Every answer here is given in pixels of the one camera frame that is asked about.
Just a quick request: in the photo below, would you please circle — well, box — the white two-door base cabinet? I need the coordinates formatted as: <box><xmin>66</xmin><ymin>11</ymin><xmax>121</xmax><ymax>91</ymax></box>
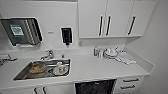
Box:
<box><xmin>0</xmin><ymin>82</ymin><xmax>76</xmax><ymax>94</ymax></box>

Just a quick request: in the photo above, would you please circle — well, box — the black wall soap dispenser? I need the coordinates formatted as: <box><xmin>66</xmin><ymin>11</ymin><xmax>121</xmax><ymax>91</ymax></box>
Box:
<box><xmin>60</xmin><ymin>26</ymin><xmax>74</xmax><ymax>46</ymax></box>

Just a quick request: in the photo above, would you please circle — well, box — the small wall label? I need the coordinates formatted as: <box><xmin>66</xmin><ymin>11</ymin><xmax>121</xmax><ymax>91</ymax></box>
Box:
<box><xmin>47</xmin><ymin>30</ymin><xmax>55</xmax><ymax>35</ymax></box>

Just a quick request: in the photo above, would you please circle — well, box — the white cup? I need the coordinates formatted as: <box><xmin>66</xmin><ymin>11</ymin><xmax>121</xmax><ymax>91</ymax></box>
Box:
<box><xmin>52</xmin><ymin>61</ymin><xmax>70</xmax><ymax>76</ymax></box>

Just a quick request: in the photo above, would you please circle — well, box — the white wall cabinet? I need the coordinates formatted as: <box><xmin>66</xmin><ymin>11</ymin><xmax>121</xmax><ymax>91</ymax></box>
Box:
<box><xmin>77</xmin><ymin>0</ymin><xmax>157</xmax><ymax>40</ymax></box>

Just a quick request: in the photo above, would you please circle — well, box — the blue dish soap bottle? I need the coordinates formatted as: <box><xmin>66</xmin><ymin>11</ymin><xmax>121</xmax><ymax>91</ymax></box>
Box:
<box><xmin>93</xmin><ymin>46</ymin><xmax>100</xmax><ymax>58</ymax></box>

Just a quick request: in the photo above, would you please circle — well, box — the stainless steel sink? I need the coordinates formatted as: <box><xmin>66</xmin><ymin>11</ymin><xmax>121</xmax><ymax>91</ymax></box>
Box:
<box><xmin>12</xmin><ymin>58</ymin><xmax>72</xmax><ymax>82</ymax></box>

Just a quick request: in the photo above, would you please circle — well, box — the white wall outlet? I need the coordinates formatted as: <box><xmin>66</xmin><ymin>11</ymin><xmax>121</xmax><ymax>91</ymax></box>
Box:
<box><xmin>78</xmin><ymin>40</ymin><xmax>83</xmax><ymax>47</ymax></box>

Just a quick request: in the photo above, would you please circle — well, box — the stainless steel dishwasher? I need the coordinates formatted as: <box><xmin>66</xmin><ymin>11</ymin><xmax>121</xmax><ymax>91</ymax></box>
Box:
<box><xmin>73</xmin><ymin>78</ymin><xmax>118</xmax><ymax>94</ymax></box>

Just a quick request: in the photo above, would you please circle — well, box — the narrow white drawer unit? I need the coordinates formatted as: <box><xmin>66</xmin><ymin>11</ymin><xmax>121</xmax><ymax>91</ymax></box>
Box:
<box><xmin>112</xmin><ymin>75</ymin><xmax>145</xmax><ymax>94</ymax></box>

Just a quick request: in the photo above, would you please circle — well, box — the small white bottle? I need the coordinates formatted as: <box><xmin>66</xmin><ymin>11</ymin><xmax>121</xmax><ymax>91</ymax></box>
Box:
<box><xmin>98</xmin><ymin>48</ymin><xmax>104</xmax><ymax>59</ymax></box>

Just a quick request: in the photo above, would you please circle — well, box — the steel paper towel dispenser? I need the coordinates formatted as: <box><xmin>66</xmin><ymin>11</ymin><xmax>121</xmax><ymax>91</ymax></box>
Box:
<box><xmin>0</xmin><ymin>16</ymin><xmax>45</xmax><ymax>48</ymax></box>

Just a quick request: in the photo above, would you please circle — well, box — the dish with orange food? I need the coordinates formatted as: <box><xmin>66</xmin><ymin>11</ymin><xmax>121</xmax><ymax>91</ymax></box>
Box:
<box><xmin>28</xmin><ymin>62</ymin><xmax>46</xmax><ymax>75</ymax></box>

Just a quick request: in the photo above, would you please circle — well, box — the chrome faucet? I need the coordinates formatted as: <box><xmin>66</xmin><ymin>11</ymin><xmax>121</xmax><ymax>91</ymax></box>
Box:
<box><xmin>39</xmin><ymin>49</ymin><xmax>55</xmax><ymax>62</ymax></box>

